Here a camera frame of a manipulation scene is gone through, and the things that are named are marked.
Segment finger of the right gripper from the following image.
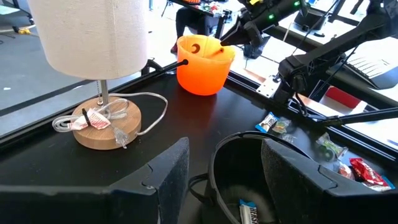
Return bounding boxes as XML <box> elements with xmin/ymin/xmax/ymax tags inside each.
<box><xmin>220</xmin><ymin>27</ymin><xmax>249</xmax><ymax>47</ymax></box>

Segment teal clear candy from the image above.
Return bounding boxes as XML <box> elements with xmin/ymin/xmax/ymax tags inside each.
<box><xmin>280</xmin><ymin>133</ymin><xmax>297</xmax><ymax>144</ymax></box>

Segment green clear candy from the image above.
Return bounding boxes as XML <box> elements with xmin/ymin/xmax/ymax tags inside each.
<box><xmin>272</xmin><ymin>118</ymin><xmax>292</xmax><ymax>135</ymax></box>

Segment orange pumpkin bucket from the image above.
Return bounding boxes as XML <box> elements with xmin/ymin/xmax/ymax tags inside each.
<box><xmin>176</xmin><ymin>34</ymin><xmax>237</xmax><ymax>96</ymax></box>

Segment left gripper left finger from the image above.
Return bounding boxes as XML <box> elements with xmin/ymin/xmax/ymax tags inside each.
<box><xmin>108</xmin><ymin>136</ymin><xmax>191</xmax><ymax>224</ymax></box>

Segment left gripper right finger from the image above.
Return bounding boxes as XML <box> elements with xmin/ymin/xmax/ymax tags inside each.
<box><xmin>261</xmin><ymin>138</ymin><xmax>338</xmax><ymax>224</ymax></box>

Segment black pumpkin bucket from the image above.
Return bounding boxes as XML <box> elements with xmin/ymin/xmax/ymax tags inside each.
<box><xmin>187</xmin><ymin>130</ymin><xmax>315</xmax><ymax>224</ymax></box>

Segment green candy pouch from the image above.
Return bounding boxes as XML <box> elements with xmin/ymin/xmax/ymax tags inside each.
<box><xmin>315</xmin><ymin>131</ymin><xmax>349</xmax><ymax>163</ymax></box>

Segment clear lamp power cord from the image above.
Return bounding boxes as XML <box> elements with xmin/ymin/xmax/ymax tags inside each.
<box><xmin>51</xmin><ymin>91</ymin><xmax>169</xmax><ymax>149</ymax></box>

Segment red box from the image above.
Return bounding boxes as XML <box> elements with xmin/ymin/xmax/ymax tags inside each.
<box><xmin>325</xmin><ymin>86</ymin><xmax>363</xmax><ymax>110</ymax></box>

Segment red candy pack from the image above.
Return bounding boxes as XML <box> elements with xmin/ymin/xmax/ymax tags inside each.
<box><xmin>348</xmin><ymin>157</ymin><xmax>390</xmax><ymax>187</ymax></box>

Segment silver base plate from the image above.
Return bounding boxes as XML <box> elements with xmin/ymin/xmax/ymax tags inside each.
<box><xmin>256</xmin><ymin>74</ymin><xmax>282</xmax><ymax>99</ymax></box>

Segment black table mat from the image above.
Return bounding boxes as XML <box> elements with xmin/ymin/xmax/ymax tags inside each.
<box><xmin>0</xmin><ymin>67</ymin><xmax>398</xmax><ymax>224</ymax></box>

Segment computer keyboard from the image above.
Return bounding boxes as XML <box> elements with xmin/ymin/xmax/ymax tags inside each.
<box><xmin>345</xmin><ymin>55</ymin><xmax>392</xmax><ymax>79</ymax></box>

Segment clear red candy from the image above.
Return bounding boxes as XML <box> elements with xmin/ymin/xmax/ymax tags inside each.
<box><xmin>336</xmin><ymin>161</ymin><xmax>356</xmax><ymax>181</ymax></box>

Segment white table lamp wood base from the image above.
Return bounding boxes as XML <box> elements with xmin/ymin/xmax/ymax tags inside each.
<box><xmin>27</xmin><ymin>0</ymin><xmax>149</xmax><ymax>151</ymax></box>

